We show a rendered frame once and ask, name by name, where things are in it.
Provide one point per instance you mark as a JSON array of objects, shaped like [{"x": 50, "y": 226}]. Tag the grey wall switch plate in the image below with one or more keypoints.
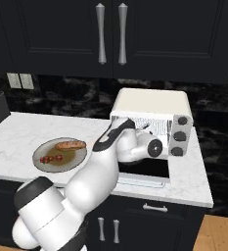
[
  {"x": 27, "y": 81},
  {"x": 13, "y": 80}
]

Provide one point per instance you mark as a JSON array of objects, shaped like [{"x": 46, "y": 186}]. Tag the grey round plate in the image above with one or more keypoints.
[{"x": 43, "y": 152}]

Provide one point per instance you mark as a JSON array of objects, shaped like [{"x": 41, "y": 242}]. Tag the red kebab skewer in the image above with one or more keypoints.
[{"x": 50, "y": 159}]

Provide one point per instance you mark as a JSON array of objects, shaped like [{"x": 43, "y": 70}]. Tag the black drawer front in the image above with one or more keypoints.
[{"x": 184, "y": 207}]

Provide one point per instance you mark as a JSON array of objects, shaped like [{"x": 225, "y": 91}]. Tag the black wall cupboard door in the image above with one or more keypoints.
[
  {"x": 47, "y": 32},
  {"x": 177, "y": 32}
]

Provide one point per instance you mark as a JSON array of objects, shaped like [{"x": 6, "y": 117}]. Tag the black base cupboard door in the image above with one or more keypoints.
[
  {"x": 94, "y": 235},
  {"x": 151, "y": 235}
]

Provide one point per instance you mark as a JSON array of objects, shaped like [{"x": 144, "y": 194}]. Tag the black base cupboard run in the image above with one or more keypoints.
[{"x": 1, "y": 209}]

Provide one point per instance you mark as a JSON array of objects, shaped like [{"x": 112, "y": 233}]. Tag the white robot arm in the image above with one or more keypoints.
[{"x": 92, "y": 176}]

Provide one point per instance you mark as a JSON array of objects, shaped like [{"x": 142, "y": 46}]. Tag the toaster oven glass door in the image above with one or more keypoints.
[{"x": 145, "y": 168}]

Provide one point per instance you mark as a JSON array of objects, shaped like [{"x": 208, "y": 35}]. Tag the brown baguette bread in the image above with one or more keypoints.
[{"x": 69, "y": 145}]

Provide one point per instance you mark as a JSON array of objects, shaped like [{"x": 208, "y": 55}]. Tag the white toaster oven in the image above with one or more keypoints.
[{"x": 151, "y": 101}]

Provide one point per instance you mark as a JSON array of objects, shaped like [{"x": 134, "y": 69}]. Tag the dark toaster oven knob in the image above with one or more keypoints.
[
  {"x": 179, "y": 136},
  {"x": 182, "y": 120},
  {"x": 177, "y": 151}
]

